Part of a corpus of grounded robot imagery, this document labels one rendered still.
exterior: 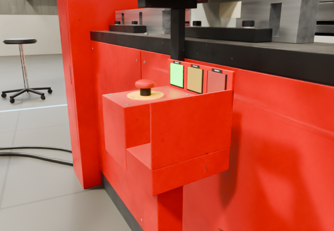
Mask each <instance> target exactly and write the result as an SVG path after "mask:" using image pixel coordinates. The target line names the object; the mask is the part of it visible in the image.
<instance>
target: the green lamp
mask: <svg viewBox="0 0 334 231"><path fill-rule="evenodd" d="M170 83H171V84H174V85H177V86H181V87H182V84H183V66H182V65H178V64H173V63H171V64H170Z"/></svg>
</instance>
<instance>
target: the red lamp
mask: <svg viewBox="0 0 334 231"><path fill-rule="evenodd" d="M225 79H226V75H225V74H220V73H215V72H211V71H208V81H207V93H210V92H217V91H222V90H225Z"/></svg>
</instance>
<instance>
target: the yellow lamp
mask: <svg viewBox="0 0 334 231"><path fill-rule="evenodd" d="M187 89H190V90H193V91H196V92H199V93H201V91H202V70H201V69H196V68H192V67H187Z"/></svg>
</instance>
